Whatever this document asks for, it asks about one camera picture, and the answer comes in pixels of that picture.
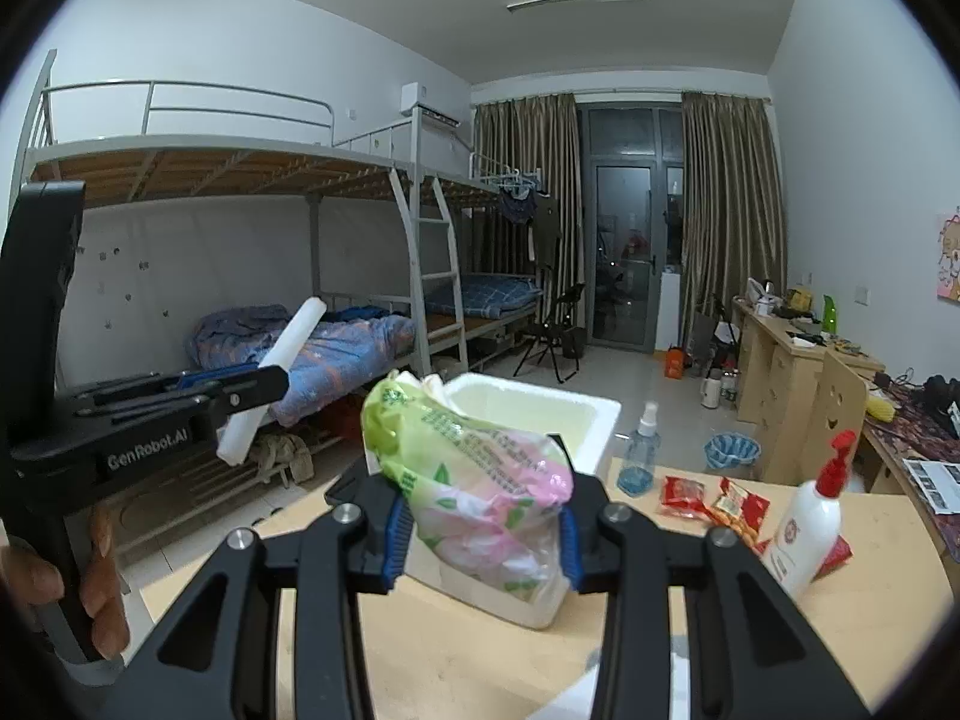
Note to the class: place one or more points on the flat red snack packet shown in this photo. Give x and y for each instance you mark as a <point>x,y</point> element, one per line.
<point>838,555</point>

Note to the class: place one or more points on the white foam stick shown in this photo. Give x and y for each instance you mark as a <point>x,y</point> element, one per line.
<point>296,337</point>

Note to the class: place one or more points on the green bottle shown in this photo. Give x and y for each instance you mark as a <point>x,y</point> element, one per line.
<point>830,319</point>

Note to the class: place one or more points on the hanging dark clothes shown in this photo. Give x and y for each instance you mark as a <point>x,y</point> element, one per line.
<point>536,221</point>

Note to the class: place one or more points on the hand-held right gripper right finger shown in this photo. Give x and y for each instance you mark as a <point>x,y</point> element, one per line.
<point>571,551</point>

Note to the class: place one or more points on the desk with patterned cover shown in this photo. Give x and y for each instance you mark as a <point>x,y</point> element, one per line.
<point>907,435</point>

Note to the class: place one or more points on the blue checked bedding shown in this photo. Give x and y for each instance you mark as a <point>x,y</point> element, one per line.
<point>487,292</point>

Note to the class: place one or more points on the white thermos jug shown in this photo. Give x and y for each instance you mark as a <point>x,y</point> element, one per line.
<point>711,390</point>

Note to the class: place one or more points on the blue patterned quilt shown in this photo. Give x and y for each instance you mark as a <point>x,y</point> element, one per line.
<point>337,352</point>

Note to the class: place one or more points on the white pump lotion bottle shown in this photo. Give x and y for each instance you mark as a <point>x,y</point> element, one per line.
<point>806,532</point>

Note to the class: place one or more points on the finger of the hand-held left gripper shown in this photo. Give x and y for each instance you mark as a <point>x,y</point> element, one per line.
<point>255,382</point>

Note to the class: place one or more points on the yellow bumpy object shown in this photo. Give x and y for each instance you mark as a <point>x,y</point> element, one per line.
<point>881,407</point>

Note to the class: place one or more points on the wooden chair with smiley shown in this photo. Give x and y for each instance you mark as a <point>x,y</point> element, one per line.
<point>840,405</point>

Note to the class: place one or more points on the blue waste basket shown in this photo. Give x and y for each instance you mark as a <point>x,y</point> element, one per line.
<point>731,454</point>

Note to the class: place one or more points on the ceiling tube light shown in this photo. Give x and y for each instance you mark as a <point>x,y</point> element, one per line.
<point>577,0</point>

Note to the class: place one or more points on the white foam box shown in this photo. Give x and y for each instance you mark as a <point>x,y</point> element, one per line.
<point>525,401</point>

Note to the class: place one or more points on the glass balcony door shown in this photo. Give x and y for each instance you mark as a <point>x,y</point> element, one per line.
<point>630,240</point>

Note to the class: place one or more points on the beige cloth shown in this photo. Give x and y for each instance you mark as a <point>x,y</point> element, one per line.
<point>281,457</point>

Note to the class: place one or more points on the orange bag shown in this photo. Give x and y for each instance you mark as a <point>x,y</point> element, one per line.
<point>675,364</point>

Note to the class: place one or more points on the green pink tissue packet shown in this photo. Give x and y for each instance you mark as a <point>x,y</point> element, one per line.
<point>465,472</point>

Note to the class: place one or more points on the black folding chair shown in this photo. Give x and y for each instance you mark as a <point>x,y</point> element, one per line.
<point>551,330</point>

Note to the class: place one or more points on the white bunk ladder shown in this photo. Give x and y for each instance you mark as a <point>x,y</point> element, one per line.
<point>435,270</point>

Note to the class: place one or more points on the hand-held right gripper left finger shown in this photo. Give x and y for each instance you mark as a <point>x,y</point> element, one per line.
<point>394,547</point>

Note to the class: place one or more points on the small metal bunk bed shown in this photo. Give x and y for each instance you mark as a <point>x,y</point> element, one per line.
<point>480,187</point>

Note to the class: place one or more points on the white kettle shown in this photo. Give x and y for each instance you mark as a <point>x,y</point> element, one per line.
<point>761,298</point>

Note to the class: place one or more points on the orange red snack packet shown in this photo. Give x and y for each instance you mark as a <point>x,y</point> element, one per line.
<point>739,510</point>

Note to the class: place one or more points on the brown curtain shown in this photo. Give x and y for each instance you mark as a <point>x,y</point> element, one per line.
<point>731,225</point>
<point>525,142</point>

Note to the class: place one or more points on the white air conditioner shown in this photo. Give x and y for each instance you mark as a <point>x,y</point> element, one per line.
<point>427,101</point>

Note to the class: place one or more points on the large metal bunk bed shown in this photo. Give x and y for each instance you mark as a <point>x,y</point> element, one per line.
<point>225,165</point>

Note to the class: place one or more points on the person's left hand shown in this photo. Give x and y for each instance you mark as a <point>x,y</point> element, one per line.
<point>105,592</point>

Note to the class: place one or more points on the light wooden desk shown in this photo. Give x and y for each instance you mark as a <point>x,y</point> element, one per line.
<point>772,367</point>

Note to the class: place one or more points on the printed paper sheets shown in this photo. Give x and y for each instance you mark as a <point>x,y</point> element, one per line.
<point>934,484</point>

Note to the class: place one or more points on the cartoon wall poster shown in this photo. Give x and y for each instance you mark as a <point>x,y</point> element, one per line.
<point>949,259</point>

